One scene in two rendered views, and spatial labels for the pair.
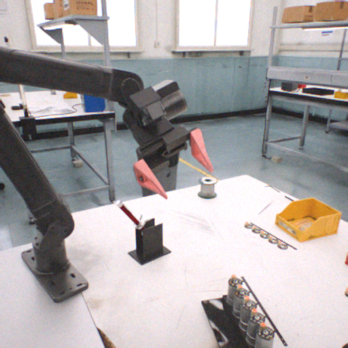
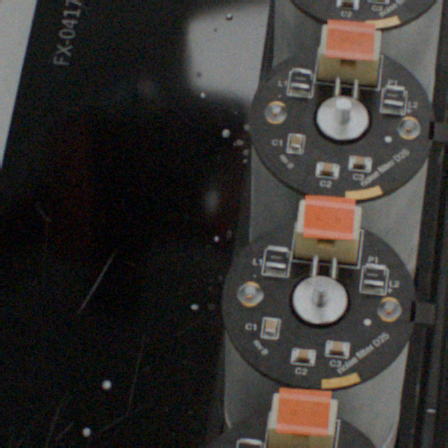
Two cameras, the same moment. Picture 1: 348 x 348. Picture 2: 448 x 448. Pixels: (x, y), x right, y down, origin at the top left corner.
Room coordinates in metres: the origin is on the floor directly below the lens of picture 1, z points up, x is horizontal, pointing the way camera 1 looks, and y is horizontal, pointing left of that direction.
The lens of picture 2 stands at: (0.25, -0.17, 1.10)
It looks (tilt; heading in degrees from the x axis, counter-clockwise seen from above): 59 degrees down; 20
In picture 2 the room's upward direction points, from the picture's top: straight up
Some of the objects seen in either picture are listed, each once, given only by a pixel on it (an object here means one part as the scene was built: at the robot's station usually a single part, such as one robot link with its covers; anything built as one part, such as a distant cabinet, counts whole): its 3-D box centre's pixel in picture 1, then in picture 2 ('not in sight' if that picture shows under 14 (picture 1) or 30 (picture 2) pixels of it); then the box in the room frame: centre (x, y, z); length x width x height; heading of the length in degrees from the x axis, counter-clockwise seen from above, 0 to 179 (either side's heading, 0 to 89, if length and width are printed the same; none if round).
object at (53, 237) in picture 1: (51, 225); not in sight; (0.60, 0.24, 0.85); 0.09 x 0.06 x 0.06; 24
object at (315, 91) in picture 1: (317, 91); not in sight; (3.32, -1.39, 0.77); 0.24 x 0.16 x 0.04; 24
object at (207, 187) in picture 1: (207, 187); not in sight; (0.98, -0.11, 0.78); 0.06 x 0.06 x 0.05
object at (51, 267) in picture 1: (50, 255); not in sight; (0.60, 0.25, 0.79); 0.20 x 0.07 x 0.08; 40
